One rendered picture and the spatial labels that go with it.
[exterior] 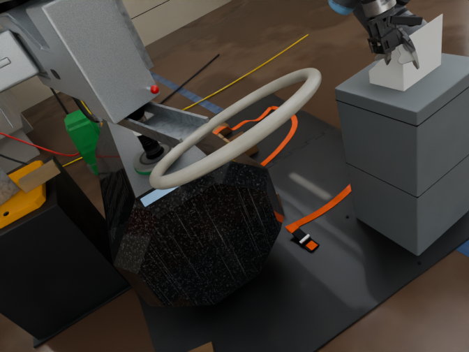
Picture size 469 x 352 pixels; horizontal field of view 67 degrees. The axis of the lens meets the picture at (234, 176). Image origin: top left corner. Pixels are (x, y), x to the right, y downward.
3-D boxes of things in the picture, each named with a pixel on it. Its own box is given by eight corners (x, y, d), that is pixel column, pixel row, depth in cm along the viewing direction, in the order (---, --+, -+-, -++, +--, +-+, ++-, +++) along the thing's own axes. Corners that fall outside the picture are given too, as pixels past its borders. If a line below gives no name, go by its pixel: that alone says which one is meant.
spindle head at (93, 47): (84, 114, 154) (12, 10, 127) (124, 88, 163) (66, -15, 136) (118, 132, 129) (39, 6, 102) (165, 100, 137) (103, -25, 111)
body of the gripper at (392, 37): (371, 55, 117) (360, 20, 112) (393, 41, 117) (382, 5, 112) (386, 56, 110) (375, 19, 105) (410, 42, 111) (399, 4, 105)
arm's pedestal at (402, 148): (400, 172, 220) (394, 39, 169) (485, 210, 182) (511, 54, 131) (342, 218, 207) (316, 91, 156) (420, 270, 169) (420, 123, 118)
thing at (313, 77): (134, 189, 101) (127, 181, 101) (249, 98, 120) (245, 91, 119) (203, 196, 58) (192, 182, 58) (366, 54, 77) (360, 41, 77)
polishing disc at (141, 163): (171, 134, 164) (170, 132, 163) (185, 154, 147) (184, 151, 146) (130, 157, 161) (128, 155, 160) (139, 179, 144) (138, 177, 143)
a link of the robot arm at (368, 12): (380, -11, 110) (400, -14, 102) (384, 5, 113) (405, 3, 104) (355, 5, 110) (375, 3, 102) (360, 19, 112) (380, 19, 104)
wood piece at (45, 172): (26, 193, 186) (20, 187, 183) (24, 186, 194) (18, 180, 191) (61, 172, 192) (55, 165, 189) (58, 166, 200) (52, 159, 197)
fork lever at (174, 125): (93, 121, 155) (86, 112, 152) (129, 98, 163) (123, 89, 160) (176, 160, 106) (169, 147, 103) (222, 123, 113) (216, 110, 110)
